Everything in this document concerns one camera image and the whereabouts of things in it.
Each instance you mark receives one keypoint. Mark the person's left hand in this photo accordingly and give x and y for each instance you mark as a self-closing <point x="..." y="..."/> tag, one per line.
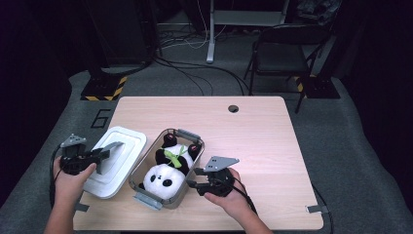
<point x="69" y="188"/>

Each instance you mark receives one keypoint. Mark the white stand leg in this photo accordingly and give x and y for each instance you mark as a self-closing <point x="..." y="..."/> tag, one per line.
<point x="211" y="45"/>

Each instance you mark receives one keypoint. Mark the black folding chair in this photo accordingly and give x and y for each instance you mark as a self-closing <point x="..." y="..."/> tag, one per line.
<point x="281" y="57"/>

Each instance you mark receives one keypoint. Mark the clear plastic storage box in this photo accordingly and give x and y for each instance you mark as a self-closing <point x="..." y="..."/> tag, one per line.
<point x="152" y="202"/>

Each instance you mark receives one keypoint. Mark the person's right hand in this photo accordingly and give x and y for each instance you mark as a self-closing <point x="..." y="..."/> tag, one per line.
<point x="235" y="203"/>

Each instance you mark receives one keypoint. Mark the grey tape strip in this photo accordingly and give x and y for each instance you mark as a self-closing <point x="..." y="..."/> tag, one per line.
<point x="81" y="207"/>
<point x="316" y="209"/>

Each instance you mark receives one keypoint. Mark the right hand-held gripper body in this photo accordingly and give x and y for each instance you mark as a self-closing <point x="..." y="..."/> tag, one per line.
<point x="220" y="182"/>

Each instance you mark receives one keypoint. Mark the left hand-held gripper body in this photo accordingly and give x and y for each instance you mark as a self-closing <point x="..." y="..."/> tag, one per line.
<point x="76" y="161"/>

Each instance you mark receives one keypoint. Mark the dark cabinet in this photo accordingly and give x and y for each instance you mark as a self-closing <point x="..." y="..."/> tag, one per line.
<point x="120" y="32"/>

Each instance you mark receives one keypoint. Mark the panda plush toy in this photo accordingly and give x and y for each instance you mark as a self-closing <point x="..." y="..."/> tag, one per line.
<point x="162" y="182"/>

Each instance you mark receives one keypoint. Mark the black yellow striped stand base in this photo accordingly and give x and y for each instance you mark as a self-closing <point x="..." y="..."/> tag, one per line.
<point x="319" y="87"/>
<point x="104" y="87"/>

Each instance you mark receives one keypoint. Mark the white box lid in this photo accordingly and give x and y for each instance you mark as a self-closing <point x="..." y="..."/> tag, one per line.
<point x="130" y="143"/>

